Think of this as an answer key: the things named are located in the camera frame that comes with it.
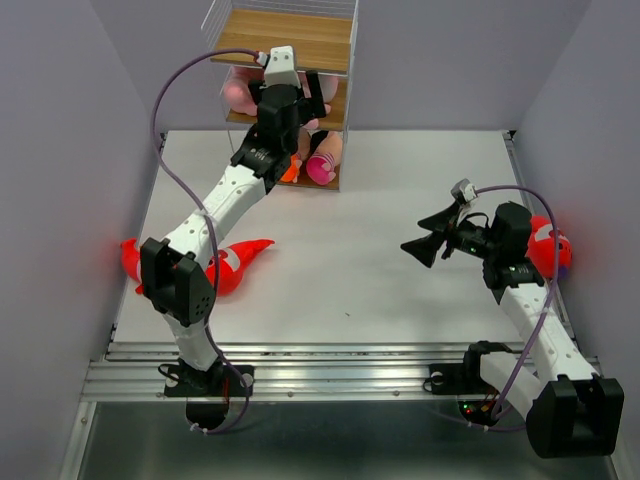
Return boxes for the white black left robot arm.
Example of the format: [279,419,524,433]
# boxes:
[140,70,326,394]

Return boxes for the red fish plush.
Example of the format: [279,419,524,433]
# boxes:
[527,215,573,280]
[205,239,275,296]

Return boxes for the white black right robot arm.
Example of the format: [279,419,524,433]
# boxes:
[401,202,624,458]

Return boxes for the pink pig plush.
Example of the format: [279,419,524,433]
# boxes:
[223,66,263,116]
[305,73,340,129]

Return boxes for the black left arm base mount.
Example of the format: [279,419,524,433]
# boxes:
[157,360,255,436]

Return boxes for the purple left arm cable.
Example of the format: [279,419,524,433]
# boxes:
[150,47,266,436]

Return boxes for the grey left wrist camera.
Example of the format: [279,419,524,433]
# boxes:
[256,45,301,88]

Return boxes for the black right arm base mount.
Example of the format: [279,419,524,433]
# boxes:
[423,340,513,432]

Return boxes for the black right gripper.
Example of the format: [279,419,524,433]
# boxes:
[399,200,500,268]

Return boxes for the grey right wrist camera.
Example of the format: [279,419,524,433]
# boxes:
[450,178,478,217]

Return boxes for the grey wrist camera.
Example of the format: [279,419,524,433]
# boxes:
[450,178,478,217]
[256,45,301,88]

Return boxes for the wooden three-tier wire shelf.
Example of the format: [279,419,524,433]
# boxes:
[201,0,361,193]

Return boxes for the aluminium mounting rail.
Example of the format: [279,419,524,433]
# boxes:
[79,341,599,404]

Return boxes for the boy doll orange shorts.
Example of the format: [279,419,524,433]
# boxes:
[280,153,303,183]

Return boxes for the red shark plush left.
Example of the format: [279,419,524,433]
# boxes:
[120,238,144,295]

